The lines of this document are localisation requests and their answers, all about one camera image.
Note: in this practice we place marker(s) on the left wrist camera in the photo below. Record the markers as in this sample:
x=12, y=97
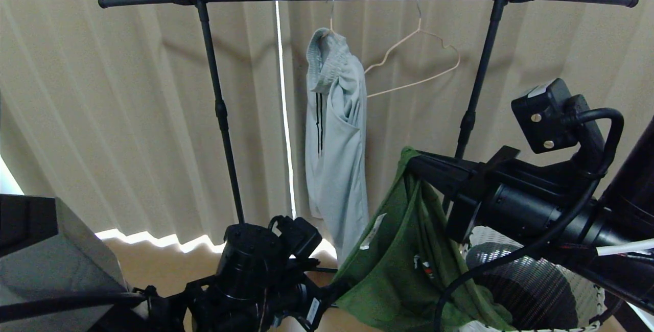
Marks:
x=301, y=237

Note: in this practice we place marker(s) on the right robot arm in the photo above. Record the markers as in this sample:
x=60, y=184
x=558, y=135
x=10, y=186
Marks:
x=633, y=194

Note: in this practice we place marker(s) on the green garment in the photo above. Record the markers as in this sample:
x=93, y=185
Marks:
x=398, y=270

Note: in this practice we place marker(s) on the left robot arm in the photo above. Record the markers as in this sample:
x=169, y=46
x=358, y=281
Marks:
x=51, y=250

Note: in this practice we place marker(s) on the beige curtain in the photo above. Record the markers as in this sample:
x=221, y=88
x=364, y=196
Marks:
x=102, y=92

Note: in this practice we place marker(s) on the pale grey shorts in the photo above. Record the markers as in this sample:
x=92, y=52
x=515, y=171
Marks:
x=337, y=168

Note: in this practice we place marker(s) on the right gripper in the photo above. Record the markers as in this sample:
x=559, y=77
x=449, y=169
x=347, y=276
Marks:
x=526, y=209

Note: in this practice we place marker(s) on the pink clothes hanger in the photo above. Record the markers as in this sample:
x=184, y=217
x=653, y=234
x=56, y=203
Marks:
x=418, y=82
x=332, y=10

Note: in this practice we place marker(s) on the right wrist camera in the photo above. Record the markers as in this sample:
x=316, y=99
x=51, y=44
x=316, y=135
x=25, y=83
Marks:
x=546, y=117

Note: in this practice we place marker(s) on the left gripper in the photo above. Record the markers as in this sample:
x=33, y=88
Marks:
x=245, y=311

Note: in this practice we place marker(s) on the white laundry basket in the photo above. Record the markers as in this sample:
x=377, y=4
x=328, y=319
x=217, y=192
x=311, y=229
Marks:
x=536, y=291

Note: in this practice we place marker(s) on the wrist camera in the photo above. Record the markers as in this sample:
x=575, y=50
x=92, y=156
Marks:
x=546, y=117
x=301, y=237

